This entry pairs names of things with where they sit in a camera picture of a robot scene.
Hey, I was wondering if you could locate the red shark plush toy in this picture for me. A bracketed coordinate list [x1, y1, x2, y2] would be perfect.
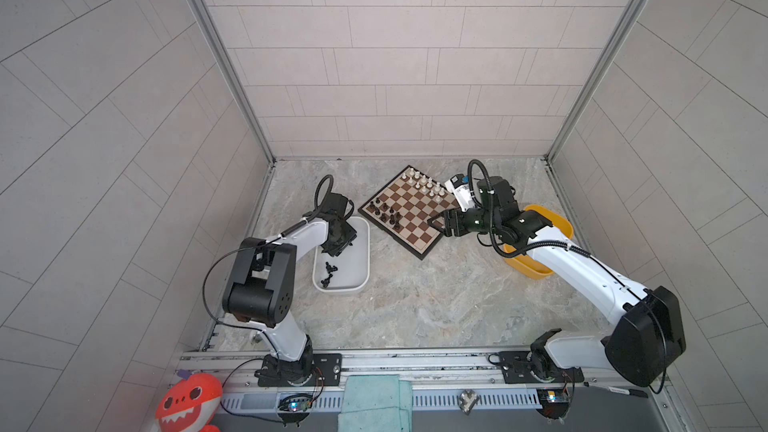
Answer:
[155, 373, 223, 432]

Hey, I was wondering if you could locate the white plastic tray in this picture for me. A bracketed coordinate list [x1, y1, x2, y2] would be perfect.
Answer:
[312, 216, 370, 295]

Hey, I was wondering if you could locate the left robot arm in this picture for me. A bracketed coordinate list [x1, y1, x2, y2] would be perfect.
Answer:
[222, 174, 357, 387]

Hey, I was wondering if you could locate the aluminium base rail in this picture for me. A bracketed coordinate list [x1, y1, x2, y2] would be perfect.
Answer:
[178, 347, 590, 388]

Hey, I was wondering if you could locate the folding chess board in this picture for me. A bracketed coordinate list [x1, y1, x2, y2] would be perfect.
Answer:
[358, 166, 459, 260]

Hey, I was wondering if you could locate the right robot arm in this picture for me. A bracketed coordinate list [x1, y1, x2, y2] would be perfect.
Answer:
[439, 159, 686, 387]

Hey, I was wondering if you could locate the yellow plastic bowl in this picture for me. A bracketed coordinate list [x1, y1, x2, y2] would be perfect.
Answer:
[502, 203, 575, 281]

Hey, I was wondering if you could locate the green cloth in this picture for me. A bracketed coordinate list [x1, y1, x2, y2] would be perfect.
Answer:
[337, 375, 413, 432]

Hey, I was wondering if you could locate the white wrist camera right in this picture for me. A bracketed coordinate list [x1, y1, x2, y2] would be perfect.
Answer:
[444, 174, 476, 212]

